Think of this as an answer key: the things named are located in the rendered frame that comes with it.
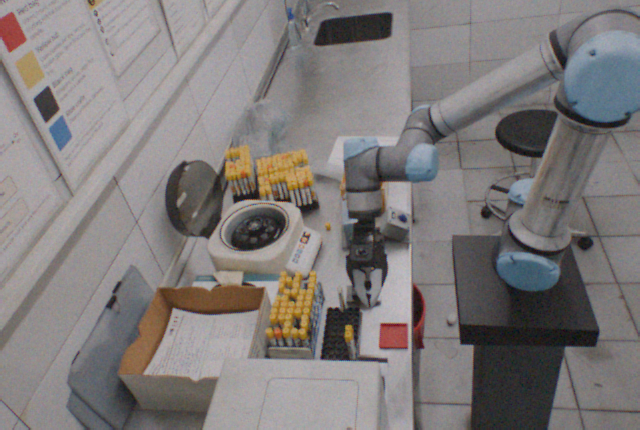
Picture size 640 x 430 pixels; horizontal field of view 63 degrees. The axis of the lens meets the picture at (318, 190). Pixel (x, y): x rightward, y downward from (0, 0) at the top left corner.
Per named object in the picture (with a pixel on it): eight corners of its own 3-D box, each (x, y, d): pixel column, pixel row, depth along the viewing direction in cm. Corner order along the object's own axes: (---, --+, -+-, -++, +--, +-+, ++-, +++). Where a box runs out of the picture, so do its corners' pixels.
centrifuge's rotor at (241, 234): (275, 264, 141) (269, 246, 137) (225, 259, 146) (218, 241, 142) (293, 226, 152) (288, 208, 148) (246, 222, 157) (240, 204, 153)
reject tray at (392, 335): (408, 349, 120) (408, 346, 120) (378, 348, 122) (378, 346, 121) (408, 324, 125) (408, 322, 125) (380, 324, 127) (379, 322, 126)
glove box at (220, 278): (279, 323, 132) (271, 298, 126) (192, 322, 137) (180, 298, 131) (288, 285, 142) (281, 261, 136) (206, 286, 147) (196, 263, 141)
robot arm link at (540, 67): (625, -28, 86) (398, 106, 118) (628, -6, 79) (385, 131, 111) (657, 27, 90) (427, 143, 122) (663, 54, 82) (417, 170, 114)
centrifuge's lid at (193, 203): (165, 189, 130) (140, 190, 133) (206, 259, 144) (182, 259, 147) (204, 141, 145) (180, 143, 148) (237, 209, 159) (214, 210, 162)
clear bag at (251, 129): (282, 170, 186) (271, 126, 174) (235, 180, 185) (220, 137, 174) (276, 134, 206) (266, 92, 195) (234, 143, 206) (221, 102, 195)
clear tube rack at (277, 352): (314, 367, 120) (309, 349, 116) (273, 366, 122) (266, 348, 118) (325, 298, 136) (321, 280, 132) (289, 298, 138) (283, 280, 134)
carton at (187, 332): (259, 417, 113) (242, 378, 104) (139, 411, 119) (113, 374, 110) (280, 323, 132) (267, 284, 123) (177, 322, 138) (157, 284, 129)
